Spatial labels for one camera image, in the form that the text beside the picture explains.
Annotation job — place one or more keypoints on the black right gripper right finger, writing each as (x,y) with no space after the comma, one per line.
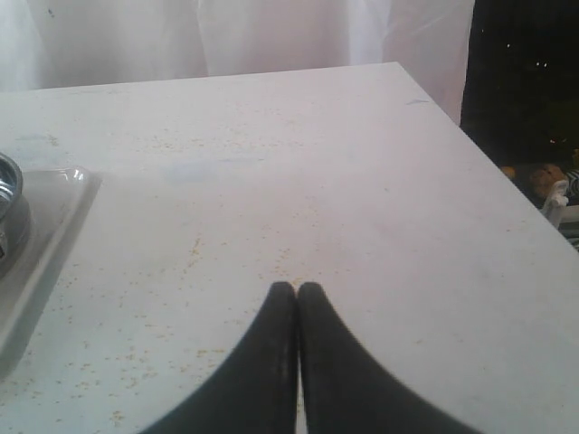
(345,389)

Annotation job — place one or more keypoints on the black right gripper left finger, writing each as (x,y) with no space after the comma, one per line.
(255,389)

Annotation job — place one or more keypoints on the round stainless steel sieve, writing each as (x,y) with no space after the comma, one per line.
(15,214)

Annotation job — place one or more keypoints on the white square plastic tray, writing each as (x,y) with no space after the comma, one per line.
(59,201)

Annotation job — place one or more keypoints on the white backdrop curtain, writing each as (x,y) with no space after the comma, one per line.
(72,43)

